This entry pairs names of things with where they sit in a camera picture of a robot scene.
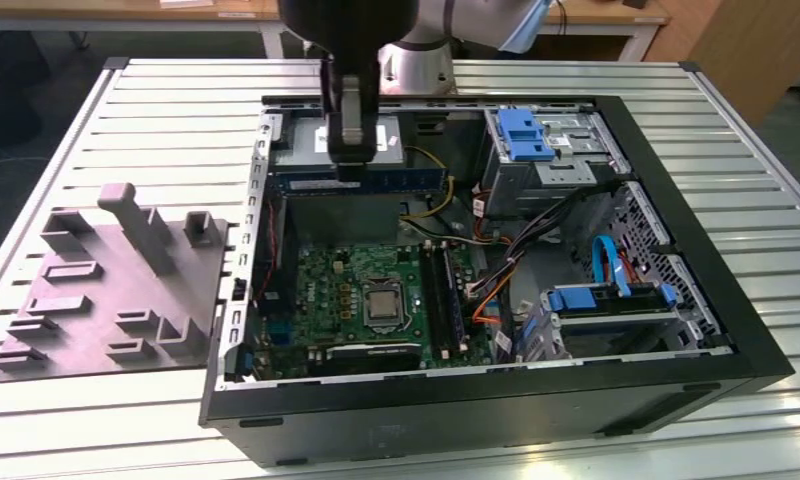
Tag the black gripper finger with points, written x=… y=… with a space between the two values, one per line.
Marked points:
x=354 y=110

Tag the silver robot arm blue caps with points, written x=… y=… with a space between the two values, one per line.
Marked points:
x=417 y=65

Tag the black RAM slot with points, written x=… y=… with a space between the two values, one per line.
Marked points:
x=431 y=295

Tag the grey power supply unit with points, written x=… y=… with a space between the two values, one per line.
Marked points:
x=340 y=220

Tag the black case fan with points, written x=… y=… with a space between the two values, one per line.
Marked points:
x=283 y=225

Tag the blue disk carrier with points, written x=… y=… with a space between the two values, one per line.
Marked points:
x=523 y=135

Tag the wooden desk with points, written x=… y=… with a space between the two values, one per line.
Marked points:
x=140 y=12

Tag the green motherboard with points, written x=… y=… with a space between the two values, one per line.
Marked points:
x=320 y=280

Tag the metal drive cage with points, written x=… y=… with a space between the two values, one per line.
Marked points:
x=567 y=175

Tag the silver CPU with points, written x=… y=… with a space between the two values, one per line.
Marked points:
x=383 y=305

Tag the CPU socket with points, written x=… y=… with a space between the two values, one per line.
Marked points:
x=374 y=327

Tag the black graphics card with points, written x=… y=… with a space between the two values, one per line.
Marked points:
x=374 y=352

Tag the hard disk in blue carrier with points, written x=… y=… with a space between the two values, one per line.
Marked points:
x=577 y=300

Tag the grey parts rack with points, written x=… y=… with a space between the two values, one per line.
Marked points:
x=120 y=300

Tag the metal disk bay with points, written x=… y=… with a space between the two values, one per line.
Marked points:
x=614 y=325

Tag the wooden cabinet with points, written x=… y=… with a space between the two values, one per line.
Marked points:
x=741 y=50

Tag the black PC case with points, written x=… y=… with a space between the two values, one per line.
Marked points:
x=441 y=425

